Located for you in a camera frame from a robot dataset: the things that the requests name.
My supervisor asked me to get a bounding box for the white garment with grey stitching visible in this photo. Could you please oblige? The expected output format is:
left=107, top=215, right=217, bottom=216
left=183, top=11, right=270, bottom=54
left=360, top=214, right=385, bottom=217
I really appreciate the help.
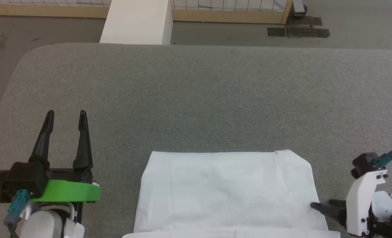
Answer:
left=122, top=149, right=341, bottom=238

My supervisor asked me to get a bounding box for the lemon print wooden frame partition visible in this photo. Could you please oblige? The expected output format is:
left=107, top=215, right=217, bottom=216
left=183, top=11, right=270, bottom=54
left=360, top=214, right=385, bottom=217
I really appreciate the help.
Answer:
left=0, top=0, right=294, bottom=24

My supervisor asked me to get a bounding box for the small black floor tape patch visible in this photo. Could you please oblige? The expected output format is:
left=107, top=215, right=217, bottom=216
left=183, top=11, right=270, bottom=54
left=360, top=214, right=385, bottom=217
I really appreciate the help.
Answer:
left=267, top=27, right=286, bottom=37

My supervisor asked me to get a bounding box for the white paper label tag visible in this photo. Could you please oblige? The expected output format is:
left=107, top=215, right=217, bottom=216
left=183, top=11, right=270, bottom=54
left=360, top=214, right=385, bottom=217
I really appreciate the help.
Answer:
left=63, top=219, right=86, bottom=238

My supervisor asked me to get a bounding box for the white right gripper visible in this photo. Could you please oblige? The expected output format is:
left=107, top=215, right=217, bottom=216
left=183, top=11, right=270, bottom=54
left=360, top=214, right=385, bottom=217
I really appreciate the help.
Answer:
left=310, top=169, right=388, bottom=237

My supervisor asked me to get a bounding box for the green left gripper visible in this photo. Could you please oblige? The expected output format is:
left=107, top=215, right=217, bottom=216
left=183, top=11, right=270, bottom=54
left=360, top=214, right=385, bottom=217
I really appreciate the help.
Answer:
left=29, top=110, right=101, bottom=204

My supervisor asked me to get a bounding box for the right teal plug black cable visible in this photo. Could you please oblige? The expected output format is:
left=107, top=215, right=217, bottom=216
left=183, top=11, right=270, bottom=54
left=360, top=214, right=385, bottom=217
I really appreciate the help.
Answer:
left=372, top=150, right=392, bottom=166

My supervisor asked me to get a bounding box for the white rectangular box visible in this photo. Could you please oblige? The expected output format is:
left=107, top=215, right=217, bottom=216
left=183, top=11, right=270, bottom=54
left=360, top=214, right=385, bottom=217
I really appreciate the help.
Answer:
left=99, top=0, right=173, bottom=45

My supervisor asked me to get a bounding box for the teal plug black cable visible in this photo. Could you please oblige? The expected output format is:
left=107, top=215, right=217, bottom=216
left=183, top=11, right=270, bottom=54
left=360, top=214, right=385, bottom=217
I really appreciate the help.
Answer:
left=372, top=150, right=392, bottom=166
left=3, top=189, right=31, bottom=238

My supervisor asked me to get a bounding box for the grey metal stand foot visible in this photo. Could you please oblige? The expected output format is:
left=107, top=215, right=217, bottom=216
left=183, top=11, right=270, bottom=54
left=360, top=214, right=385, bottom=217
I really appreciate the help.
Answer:
left=291, top=0, right=308, bottom=18

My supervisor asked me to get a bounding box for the black floor tape under stand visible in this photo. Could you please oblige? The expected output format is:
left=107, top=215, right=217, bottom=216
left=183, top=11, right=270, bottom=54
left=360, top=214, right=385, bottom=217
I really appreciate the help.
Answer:
left=286, top=16, right=323, bottom=26

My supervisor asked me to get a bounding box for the long black floor tape patch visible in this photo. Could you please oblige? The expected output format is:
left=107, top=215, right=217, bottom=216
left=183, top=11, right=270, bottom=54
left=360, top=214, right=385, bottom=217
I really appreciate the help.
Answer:
left=285, top=25, right=331, bottom=38

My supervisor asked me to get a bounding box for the left teal plug black cable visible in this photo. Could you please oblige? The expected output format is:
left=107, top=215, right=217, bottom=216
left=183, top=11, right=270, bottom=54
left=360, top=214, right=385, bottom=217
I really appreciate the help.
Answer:
left=3, top=189, right=31, bottom=238

